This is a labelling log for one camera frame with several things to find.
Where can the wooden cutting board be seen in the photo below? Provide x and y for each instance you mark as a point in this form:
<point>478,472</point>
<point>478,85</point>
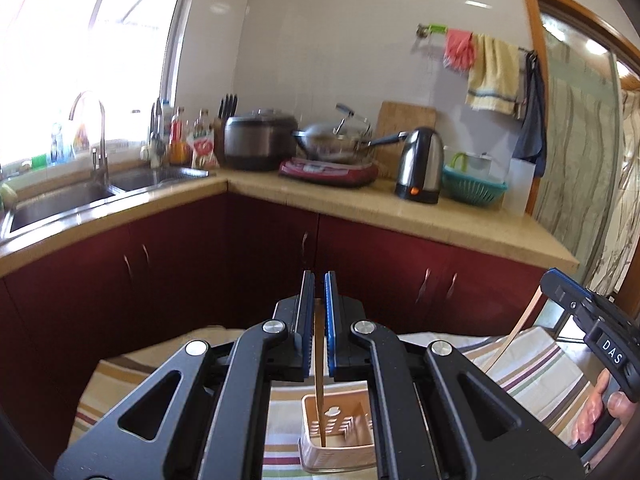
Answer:
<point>392,118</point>

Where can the window with white frame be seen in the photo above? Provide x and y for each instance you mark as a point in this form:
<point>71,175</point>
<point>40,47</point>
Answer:
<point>57,55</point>

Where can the red induction cooktop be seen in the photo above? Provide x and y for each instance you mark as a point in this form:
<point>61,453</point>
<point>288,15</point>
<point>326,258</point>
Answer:
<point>329,173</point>

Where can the knife block with knives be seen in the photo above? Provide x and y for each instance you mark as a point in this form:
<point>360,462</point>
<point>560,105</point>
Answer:
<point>226,110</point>

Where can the pink rubber gloves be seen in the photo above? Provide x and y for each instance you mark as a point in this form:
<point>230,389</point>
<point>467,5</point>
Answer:
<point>459,51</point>

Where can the steel wok with lid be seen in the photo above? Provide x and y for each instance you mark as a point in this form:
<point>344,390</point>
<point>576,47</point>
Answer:
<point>347,142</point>

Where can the orange sauce bottle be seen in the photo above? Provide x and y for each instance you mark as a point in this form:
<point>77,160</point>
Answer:
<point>179,152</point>

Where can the stainless steel sink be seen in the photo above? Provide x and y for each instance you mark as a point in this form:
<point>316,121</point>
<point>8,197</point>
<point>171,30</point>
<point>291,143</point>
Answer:
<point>77,198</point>

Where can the translucent plastic container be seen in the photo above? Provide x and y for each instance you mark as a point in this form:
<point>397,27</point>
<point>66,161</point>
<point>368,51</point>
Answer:
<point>519,179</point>

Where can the black rice cooker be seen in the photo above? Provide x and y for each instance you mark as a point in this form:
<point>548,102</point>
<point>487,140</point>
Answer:
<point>260,140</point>

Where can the striped tablecloth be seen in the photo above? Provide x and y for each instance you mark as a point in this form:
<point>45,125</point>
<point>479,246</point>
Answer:
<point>535,371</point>

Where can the person's right hand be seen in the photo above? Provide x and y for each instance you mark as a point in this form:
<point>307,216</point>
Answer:
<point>617,405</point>

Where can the yellow hanging towel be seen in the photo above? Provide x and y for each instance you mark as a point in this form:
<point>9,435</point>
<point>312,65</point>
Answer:
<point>494,79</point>

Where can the teal plastic colander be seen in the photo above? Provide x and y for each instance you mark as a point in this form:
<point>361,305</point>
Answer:
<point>471,190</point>

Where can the stainless electric kettle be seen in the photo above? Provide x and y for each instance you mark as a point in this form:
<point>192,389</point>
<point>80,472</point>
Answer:
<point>420,166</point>

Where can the wooden chopstick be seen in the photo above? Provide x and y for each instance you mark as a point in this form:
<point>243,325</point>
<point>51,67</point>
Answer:
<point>319,321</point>
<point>515,330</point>

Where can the dark red kitchen cabinets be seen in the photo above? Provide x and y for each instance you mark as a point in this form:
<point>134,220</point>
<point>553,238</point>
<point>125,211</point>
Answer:
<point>225,260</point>

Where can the blue label bottle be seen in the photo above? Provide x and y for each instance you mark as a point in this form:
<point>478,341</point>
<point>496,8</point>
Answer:
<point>56,155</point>

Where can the dish soap spray bottle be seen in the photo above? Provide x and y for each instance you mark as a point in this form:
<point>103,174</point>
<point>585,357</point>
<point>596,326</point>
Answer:
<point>80,139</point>

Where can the red white snack bag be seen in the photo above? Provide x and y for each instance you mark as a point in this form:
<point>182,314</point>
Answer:
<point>202,142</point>

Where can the beige perforated utensil caddy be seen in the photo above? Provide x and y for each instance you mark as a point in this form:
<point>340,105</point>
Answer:
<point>344,441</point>

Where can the chrome sink faucet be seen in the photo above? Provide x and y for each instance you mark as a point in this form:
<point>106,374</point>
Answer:
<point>100,171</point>

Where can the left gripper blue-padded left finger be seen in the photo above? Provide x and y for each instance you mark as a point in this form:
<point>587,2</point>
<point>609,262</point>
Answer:
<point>203,413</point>

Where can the dark blue hanging cloth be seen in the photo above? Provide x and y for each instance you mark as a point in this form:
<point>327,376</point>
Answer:
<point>531,145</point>

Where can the wooden framed glass door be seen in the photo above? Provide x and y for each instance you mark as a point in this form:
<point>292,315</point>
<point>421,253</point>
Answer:
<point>588,198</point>

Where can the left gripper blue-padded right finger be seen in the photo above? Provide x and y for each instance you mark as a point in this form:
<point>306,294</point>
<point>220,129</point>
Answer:
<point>435,414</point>

